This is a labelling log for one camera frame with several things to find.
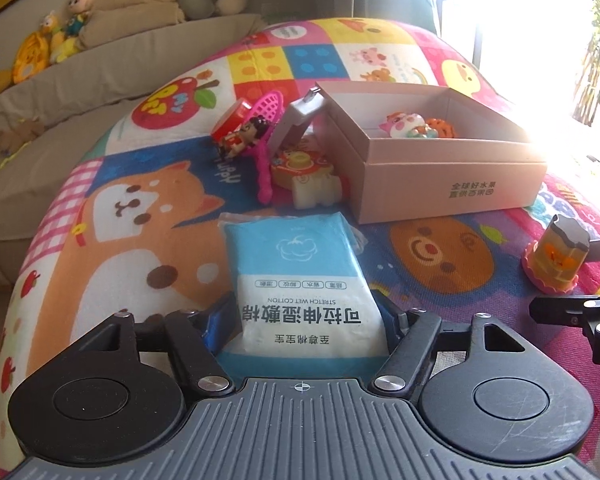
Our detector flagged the colourful printed play mat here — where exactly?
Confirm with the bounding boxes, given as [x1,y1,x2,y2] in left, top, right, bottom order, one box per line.
[0,17,600,463]

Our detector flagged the small doll figure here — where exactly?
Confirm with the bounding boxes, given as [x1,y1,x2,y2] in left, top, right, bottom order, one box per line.
[214,114,274,162]

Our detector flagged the white toy bottle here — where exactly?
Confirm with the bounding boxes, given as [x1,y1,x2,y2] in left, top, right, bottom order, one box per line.
[290,174,342,210]

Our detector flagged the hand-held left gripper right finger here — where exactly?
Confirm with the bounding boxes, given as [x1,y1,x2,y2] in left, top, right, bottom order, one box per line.
[374,286,527,402]

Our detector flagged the pink yellow cupcake toy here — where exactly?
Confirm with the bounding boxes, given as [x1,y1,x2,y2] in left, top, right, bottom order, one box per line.
[521,213,591,295]

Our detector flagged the small yellow plush toy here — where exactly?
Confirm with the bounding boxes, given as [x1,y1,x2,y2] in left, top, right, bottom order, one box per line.
[38,9,64,42]

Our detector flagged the yellow orange cushion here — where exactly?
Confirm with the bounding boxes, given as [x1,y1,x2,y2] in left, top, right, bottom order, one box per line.
[11,32,51,85]

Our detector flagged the red-haired plush doll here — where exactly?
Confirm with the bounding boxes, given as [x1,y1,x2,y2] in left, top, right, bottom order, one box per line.
[59,0,95,39]

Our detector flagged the blue white cotton pad packet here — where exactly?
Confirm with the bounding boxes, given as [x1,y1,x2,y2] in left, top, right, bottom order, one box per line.
[218,211,407,380]

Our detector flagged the white grey flip device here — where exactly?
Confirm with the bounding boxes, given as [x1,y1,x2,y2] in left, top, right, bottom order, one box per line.
[268,87,326,154]

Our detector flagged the red round tin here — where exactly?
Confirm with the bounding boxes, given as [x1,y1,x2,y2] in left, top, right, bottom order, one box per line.
[210,98,254,147]

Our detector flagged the pink toy strainer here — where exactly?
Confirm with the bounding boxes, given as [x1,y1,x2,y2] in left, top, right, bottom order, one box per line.
[246,89,285,206]

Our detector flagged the orange round toy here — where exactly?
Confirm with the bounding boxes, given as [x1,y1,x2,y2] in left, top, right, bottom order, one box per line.
[423,117,459,140]

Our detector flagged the pink cardboard box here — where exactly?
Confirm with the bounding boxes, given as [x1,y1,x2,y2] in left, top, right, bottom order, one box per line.
[313,80,549,225]

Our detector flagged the beige sofa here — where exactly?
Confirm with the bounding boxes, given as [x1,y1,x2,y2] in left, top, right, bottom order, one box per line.
[0,12,269,288]

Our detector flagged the pink white cat toy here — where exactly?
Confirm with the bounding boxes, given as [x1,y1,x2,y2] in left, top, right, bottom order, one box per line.
[378,111,431,140]

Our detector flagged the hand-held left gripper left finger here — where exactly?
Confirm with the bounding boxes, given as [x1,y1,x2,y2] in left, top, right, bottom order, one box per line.
[100,290,244,403]

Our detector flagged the folded beige blanket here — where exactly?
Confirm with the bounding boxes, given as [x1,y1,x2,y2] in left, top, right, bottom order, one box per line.
[77,0,186,52]

